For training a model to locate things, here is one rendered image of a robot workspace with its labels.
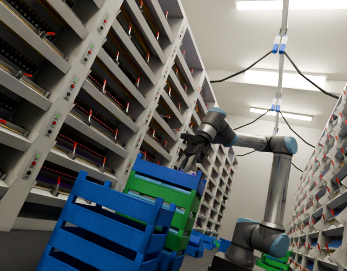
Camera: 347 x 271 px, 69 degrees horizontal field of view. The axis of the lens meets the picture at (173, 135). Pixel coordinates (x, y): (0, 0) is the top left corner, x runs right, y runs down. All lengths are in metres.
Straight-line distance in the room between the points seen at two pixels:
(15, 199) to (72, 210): 0.41
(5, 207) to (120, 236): 0.58
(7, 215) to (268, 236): 1.34
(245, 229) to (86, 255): 1.17
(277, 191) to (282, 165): 0.16
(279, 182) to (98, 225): 1.18
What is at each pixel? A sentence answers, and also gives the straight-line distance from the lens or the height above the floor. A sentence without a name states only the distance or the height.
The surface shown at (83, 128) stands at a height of 0.53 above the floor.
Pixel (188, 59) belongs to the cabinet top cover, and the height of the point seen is 1.72.
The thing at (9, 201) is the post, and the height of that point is 0.12.
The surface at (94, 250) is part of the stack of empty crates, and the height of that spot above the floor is 0.12.
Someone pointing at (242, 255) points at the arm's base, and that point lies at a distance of 1.79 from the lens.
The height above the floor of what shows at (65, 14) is 0.91.
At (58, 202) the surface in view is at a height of 0.15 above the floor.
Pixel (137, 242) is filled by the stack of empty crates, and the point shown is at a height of 0.18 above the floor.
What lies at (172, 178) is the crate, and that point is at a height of 0.42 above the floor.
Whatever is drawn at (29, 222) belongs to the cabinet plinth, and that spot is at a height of 0.03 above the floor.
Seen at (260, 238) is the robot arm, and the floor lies 0.31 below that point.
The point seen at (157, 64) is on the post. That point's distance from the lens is 2.01.
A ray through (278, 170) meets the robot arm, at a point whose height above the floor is 0.73.
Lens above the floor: 0.30
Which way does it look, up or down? 15 degrees up
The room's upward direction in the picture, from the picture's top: 20 degrees clockwise
